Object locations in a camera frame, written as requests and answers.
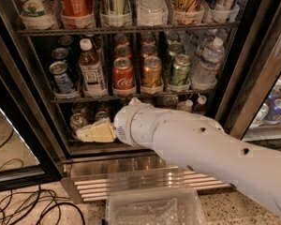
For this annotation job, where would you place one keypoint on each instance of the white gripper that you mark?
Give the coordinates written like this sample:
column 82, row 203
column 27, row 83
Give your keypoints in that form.
column 125, row 126

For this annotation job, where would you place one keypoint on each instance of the red coke can front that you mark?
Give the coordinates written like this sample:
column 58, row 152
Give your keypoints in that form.
column 122, row 72

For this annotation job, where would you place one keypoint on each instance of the red coke can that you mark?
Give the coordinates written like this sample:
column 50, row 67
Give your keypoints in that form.
column 122, row 51
column 122, row 72

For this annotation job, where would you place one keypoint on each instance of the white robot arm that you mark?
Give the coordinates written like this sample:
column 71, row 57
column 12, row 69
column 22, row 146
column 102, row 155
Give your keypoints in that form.
column 198, row 143

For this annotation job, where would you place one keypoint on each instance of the gold bottom can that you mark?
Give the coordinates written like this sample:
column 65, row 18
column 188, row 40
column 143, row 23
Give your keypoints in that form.
column 101, row 115

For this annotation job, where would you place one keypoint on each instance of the gold can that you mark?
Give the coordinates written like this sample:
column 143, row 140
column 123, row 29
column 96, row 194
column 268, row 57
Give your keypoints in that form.
column 151, row 72
column 148, row 50
column 101, row 115

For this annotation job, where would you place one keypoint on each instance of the green white bottom can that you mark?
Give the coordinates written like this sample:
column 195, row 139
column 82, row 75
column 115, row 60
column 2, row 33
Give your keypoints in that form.
column 77, row 121

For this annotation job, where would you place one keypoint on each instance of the gold can front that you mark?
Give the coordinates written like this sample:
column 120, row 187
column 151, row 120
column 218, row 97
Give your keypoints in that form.
column 151, row 72

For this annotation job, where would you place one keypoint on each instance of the steel fridge vent grille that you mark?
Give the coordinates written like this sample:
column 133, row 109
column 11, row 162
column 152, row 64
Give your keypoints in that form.
column 89, row 180

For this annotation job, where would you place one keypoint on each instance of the green can front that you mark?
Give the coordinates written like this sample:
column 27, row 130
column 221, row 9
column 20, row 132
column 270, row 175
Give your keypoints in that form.
column 180, row 68

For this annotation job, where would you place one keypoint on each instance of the blue pepsi can front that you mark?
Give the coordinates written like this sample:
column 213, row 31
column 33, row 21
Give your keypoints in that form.
column 61, row 77

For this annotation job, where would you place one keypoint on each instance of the open fridge glass door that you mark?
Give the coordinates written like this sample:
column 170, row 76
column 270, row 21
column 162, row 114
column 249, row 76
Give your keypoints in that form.
column 26, row 155

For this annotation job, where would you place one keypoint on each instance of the orange bottle top shelf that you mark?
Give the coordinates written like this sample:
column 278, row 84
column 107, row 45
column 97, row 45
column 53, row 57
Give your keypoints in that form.
column 74, row 0

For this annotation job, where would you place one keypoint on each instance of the blue can right fridge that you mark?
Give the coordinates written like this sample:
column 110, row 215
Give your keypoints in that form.
column 274, row 114

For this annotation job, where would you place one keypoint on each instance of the iced tea bottle white cap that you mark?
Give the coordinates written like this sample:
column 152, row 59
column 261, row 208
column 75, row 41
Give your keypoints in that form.
column 91, row 68

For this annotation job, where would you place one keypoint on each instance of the bottom water bottle left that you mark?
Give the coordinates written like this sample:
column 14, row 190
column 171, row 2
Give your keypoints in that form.
column 185, row 106

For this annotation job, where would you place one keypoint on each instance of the bottom water bottle right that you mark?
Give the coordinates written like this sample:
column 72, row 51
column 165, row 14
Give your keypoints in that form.
column 200, row 106

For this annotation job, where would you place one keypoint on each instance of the clear water bottle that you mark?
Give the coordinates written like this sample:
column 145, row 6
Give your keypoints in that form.
column 210, row 62

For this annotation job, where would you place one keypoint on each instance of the clear plastic bin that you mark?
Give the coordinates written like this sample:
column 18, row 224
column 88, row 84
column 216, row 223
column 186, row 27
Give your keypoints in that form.
column 155, row 206

